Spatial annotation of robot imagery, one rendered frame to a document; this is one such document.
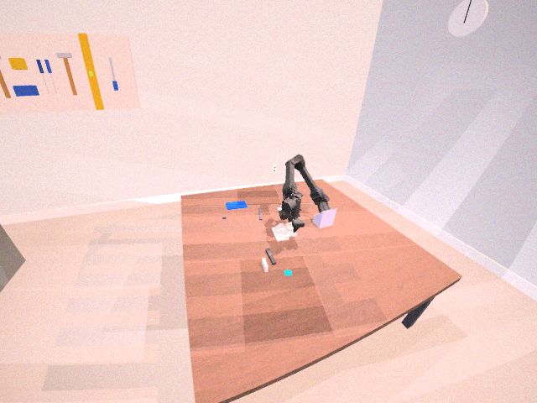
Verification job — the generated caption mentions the blue flat plate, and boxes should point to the blue flat plate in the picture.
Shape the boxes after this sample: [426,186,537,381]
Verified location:
[226,201,247,210]

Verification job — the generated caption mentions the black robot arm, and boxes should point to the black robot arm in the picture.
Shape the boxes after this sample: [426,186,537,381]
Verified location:
[279,154,332,220]

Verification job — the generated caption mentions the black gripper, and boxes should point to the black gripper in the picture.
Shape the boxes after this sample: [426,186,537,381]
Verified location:
[288,207,305,233]

